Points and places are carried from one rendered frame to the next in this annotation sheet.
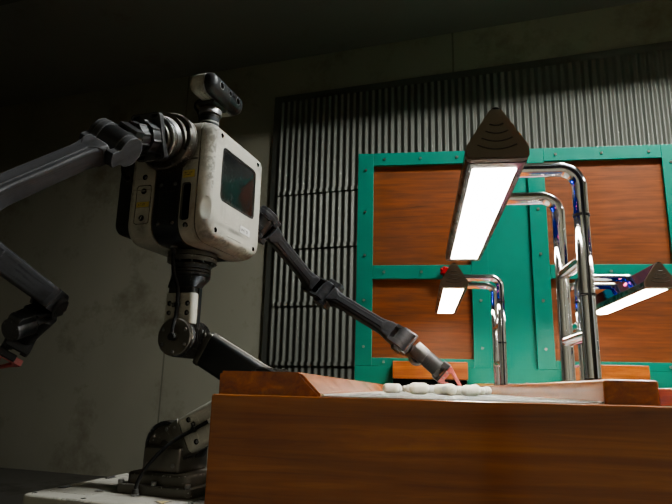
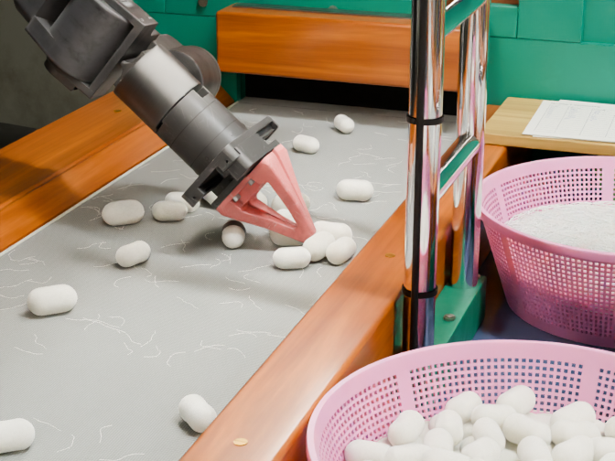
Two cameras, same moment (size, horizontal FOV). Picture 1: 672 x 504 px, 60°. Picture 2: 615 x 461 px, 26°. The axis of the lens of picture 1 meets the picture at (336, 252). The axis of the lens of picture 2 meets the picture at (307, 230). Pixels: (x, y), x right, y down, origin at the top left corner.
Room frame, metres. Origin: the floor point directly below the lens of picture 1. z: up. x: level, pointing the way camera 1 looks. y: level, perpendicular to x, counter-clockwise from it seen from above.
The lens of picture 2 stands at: (0.96, -0.63, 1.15)
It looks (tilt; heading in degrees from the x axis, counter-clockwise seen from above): 20 degrees down; 11
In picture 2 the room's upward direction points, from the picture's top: straight up
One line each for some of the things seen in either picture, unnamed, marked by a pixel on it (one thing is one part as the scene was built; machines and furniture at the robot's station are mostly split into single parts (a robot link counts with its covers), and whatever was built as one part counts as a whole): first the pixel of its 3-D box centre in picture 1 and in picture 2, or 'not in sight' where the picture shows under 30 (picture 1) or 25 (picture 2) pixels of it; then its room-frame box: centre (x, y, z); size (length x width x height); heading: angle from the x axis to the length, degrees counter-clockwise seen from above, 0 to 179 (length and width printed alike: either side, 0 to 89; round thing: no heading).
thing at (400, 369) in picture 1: (429, 370); (350, 45); (2.41, -0.39, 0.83); 0.30 x 0.06 x 0.07; 82
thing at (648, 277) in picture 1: (622, 292); not in sight; (1.88, -0.94, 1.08); 0.62 x 0.08 x 0.07; 172
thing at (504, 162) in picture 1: (474, 205); not in sight; (1.00, -0.25, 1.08); 0.62 x 0.08 x 0.07; 172
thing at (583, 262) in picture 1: (525, 302); not in sight; (0.99, -0.33, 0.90); 0.20 x 0.19 x 0.45; 172
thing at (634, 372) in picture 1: (606, 374); not in sight; (2.31, -1.07, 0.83); 0.30 x 0.06 x 0.07; 82
